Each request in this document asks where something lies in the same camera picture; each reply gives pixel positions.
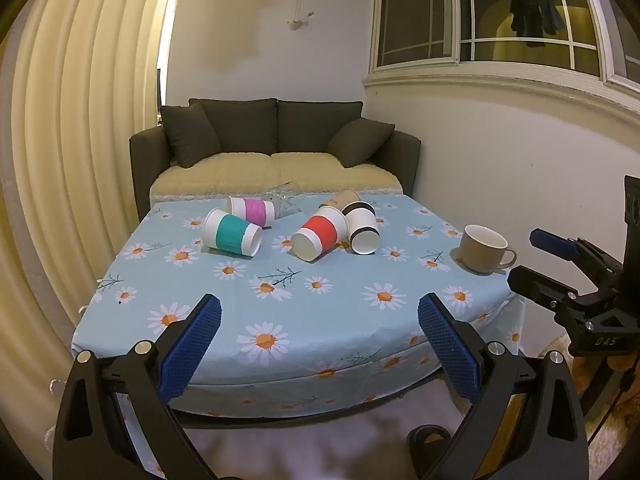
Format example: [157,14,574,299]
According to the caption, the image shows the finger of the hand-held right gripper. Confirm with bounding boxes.
[530,228,624,286]
[507,265,601,316]

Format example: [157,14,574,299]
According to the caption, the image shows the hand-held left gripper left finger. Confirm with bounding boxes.
[52,293,223,480]

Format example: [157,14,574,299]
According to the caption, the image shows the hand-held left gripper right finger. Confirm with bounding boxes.
[417,292,591,480]

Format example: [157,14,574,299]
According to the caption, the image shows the paper cup with teal sleeve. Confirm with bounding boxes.
[202,207,264,258]

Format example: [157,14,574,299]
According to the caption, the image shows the paper cup with magenta sleeve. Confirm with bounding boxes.
[226,196,276,229]

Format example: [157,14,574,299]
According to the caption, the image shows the white paper cup black band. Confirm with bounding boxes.
[341,202,381,255]

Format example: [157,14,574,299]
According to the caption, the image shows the clear glass cup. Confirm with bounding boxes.
[260,181,304,220]

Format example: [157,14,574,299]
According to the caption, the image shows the paper cup with red sleeve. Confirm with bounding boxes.
[290,206,349,263]

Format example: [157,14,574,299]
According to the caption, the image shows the brown paper cup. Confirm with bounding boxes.
[320,189,362,214]

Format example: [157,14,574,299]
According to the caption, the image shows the beige ceramic mug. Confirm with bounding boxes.
[459,225,518,275]

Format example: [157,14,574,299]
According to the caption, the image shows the black slipper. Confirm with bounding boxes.
[406,425,454,480]

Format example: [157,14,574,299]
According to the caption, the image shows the blue daisy print tablecloth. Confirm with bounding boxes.
[71,191,526,419]

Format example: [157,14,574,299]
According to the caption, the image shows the white framed window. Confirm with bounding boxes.
[368,0,640,113]

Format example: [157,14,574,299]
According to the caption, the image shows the yellow sofa seat cover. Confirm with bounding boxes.
[150,151,404,205]

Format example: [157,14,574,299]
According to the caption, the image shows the dark grey sofa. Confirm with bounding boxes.
[130,98,422,223]

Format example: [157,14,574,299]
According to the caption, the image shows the dark grey throw pillow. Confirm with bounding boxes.
[160,102,223,169]
[327,118,396,169]

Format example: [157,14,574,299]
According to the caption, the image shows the dark hanging clothes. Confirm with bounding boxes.
[509,0,565,49]

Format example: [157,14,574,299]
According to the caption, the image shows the cream pleated curtain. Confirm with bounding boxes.
[0,0,177,413]

